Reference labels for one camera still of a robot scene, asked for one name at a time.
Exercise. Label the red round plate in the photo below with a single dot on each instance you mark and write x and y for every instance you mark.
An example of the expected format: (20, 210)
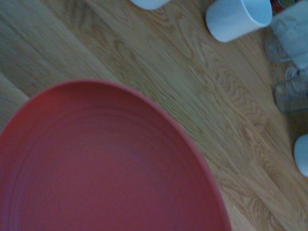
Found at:
(96, 163)

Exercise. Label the white ribbed cup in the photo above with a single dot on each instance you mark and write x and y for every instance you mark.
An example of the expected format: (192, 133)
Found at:
(228, 24)

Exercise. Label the glass jar red checkered lid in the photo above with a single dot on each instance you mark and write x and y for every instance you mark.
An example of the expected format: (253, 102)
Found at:
(292, 96)

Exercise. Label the white ceramic bowl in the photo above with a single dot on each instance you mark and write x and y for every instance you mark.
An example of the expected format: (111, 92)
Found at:
(302, 156)

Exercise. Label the clear jar green lid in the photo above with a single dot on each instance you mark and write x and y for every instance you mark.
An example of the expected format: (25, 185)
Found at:
(291, 31)

